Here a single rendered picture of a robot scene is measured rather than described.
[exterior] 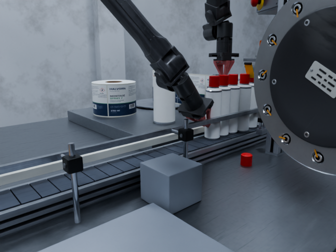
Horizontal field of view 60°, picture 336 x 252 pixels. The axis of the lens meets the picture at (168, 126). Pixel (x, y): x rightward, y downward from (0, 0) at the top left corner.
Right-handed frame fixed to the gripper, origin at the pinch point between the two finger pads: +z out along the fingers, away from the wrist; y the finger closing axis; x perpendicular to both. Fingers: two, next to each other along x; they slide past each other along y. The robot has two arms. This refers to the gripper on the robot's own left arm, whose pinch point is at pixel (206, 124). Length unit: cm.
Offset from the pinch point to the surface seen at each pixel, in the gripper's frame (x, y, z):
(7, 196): 49, 1, -33
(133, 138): 22.5, -3.9, -21.5
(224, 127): -4.5, -1.5, 6.4
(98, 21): -114, 249, 23
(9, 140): 40, 60, -19
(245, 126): -11.9, -3.0, 14.0
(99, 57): -90, 252, 54
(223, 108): -8.3, -1.2, 1.1
